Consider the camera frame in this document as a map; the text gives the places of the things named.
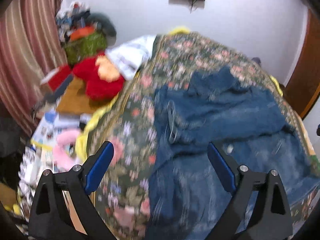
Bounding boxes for floral bed cover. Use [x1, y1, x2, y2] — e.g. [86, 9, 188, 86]
[88, 33, 319, 239]

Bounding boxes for pink plush toy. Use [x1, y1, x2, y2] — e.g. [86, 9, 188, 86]
[52, 128, 80, 171]

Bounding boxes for illustrated paper sheets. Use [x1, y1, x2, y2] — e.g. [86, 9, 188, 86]
[18, 109, 92, 206]

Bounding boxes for clutter pile on box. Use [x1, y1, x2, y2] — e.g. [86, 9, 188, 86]
[55, 1, 91, 44]

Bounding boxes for grey neck pillow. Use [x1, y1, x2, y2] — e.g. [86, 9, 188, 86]
[86, 12, 117, 46]

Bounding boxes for red gift box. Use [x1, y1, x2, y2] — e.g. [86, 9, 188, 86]
[40, 64, 72, 92]

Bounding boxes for orange box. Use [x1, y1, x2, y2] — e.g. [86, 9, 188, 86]
[70, 26, 95, 41]

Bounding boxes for green storage box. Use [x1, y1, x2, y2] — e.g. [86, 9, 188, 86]
[64, 32, 107, 64]

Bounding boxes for dark blue long box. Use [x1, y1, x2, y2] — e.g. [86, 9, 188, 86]
[31, 74, 73, 114]

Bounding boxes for striped pink curtain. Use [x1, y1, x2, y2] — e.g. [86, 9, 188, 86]
[1, 0, 67, 135]

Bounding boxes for wooden door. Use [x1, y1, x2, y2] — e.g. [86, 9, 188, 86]
[284, 10, 320, 119]

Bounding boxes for brown wooden board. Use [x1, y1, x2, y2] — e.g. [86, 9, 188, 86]
[56, 77, 111, 115]

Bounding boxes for white pillow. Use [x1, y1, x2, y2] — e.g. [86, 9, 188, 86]
[105, 35, 157, 81]

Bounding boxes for red plush toy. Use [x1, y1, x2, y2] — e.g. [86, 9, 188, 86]
[72, 53, 125, 101]

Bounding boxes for blue denim jacket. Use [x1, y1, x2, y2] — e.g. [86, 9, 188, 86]
[145, 66, 319, 239]

